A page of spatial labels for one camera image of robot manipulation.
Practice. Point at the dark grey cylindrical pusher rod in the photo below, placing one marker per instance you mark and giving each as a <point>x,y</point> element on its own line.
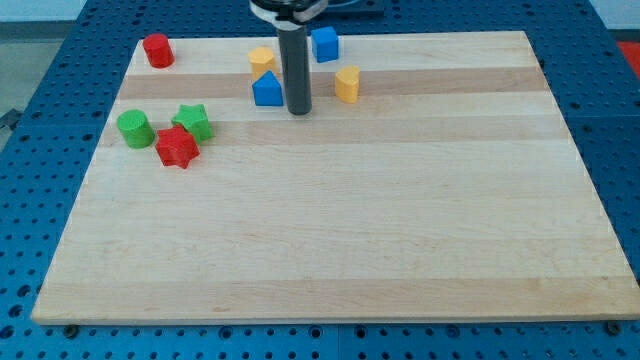
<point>295,68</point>

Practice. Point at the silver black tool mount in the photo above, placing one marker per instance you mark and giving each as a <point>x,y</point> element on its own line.
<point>291,11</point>

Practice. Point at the blue triangle block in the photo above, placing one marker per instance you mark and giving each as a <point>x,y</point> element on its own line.
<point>267,90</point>

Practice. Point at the blue cube block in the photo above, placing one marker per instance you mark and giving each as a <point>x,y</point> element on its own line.
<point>325,44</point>

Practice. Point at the yellow pentagon block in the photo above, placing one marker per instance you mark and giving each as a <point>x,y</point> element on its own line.
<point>261,60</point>

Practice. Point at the yellow half-round block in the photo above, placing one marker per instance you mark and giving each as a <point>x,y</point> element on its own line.
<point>346,84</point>

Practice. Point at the green star block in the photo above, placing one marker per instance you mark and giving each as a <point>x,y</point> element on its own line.
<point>194,119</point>

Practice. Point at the red cylinder block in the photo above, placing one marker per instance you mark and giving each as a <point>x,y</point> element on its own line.
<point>158,50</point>

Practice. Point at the red star block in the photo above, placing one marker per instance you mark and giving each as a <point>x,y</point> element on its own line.
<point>176,147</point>

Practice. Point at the green cylinder block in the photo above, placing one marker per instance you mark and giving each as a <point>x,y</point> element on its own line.
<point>135,129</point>

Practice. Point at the wooden board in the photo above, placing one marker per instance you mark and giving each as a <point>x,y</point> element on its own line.
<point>451,191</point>

